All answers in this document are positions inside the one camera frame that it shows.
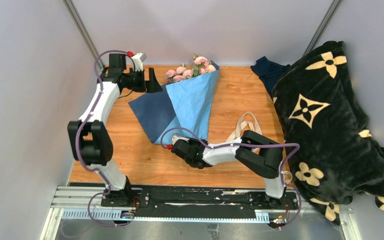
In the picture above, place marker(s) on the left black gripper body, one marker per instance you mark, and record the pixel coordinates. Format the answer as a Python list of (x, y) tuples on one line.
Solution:
[(136, 80)]

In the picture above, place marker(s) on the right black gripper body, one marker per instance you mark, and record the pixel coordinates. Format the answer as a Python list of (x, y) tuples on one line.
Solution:
[(195, 142)]

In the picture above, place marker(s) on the blue wrapping paper sheet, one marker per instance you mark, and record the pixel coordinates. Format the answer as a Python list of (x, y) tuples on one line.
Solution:
[(182, 108)]

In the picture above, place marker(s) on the pink fake flower stem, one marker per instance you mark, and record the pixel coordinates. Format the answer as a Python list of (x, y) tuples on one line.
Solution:
[(208, 68)]

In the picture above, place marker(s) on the cream ribbon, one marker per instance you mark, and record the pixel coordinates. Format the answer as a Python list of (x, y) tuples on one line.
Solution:
[(243, 124)]

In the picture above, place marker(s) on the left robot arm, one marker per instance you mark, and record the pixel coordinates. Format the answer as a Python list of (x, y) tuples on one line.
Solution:
[(89, 139)]

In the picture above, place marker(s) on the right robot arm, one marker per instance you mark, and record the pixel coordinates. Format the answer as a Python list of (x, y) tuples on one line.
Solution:
[(261, 155)]

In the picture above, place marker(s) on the dark navy cloth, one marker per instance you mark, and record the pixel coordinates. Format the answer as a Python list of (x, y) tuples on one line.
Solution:
[(269, 72)]

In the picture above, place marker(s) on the black patterned plush blanket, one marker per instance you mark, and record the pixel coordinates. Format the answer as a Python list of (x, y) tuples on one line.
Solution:
[(317, 108)]

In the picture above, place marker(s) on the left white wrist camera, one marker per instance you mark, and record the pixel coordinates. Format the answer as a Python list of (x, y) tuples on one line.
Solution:
[(137, 60)]

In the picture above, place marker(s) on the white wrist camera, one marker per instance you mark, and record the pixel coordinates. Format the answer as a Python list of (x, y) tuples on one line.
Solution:
[(137, 60), (178, 142)]

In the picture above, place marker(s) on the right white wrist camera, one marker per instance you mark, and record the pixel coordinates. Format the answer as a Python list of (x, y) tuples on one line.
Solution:
[(178, 142)]

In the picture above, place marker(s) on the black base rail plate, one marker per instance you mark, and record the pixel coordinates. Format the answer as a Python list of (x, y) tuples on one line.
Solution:
[(163, 201)]

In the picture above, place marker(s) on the left vertical frame post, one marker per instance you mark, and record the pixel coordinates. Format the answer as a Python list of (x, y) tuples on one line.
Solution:
[(74, 14)]

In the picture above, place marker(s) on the vertical frame post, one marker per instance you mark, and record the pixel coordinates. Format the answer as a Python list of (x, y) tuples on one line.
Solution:
[(322, 26), (74, 14)]

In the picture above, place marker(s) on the aluminium frame rail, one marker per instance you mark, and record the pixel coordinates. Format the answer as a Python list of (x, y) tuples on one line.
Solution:
[(81, 211)]

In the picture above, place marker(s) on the right vertical frame post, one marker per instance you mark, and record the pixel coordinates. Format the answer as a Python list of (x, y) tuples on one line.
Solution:
[(322, 26)]

